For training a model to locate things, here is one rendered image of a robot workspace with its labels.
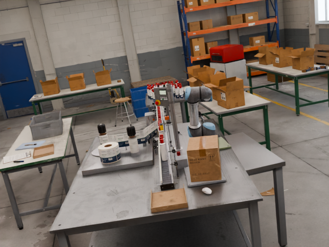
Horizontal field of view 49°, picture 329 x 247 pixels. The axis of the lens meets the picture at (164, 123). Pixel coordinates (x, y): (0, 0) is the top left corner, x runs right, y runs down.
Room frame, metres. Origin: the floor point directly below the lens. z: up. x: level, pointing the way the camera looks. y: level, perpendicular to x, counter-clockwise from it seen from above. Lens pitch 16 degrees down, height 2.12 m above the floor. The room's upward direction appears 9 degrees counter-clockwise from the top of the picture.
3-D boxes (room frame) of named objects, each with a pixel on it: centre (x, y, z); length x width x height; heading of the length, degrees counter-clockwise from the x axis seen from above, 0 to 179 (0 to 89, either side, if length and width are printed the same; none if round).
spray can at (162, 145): (3.09, 0.05, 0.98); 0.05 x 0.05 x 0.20
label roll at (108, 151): (3.33, 0.57, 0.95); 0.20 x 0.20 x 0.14
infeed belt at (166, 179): (3.42, 0.05, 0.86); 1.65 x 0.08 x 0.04; 179
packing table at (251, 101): (5.89, -0.95, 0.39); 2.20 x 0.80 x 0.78; 9
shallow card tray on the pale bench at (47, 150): (4.15, 1.48, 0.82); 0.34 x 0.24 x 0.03; 14
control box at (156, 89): (3.53, -0.04, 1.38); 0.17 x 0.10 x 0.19; 55
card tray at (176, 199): (2.43, 0.06, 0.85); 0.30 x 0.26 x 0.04; 179
